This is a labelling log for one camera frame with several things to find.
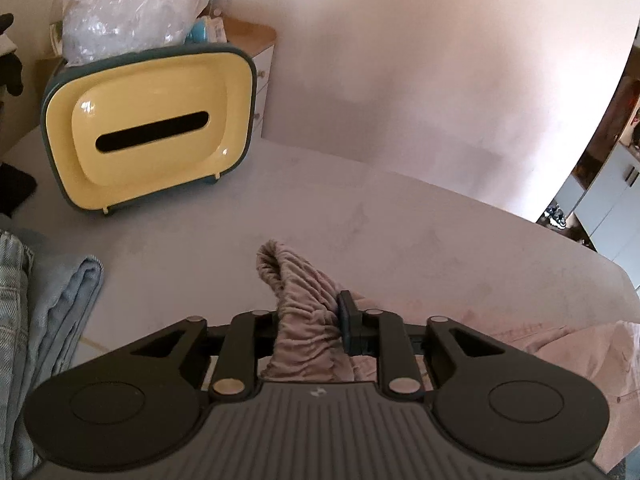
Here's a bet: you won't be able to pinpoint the blue bottle with label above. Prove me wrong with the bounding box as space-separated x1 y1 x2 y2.
184 16 227 45

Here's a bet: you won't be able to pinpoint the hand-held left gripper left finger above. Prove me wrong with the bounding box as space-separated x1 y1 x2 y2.
134 311 282 401

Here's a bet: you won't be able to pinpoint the grey cabinet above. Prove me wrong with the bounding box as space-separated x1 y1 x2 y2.
555 142 640 291

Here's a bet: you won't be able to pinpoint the wooden drawer cabinet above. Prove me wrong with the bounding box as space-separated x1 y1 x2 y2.
220 16 278 141

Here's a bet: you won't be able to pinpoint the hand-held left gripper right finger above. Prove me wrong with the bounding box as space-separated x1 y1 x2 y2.
338 290 507 395

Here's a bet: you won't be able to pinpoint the yellow tissue box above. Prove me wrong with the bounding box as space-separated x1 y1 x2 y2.
41 43 258 218

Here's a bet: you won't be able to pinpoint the beige pink garment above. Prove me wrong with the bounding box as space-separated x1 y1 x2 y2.
256 240 640 473

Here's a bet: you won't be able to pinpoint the black cloth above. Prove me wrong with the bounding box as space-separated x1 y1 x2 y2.
0 161 38 219

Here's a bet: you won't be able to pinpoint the light blue denim jeans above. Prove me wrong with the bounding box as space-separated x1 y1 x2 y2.
0 230 106 480

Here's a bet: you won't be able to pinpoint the clear plastic bag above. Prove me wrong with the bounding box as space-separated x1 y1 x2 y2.
61 0 213 65

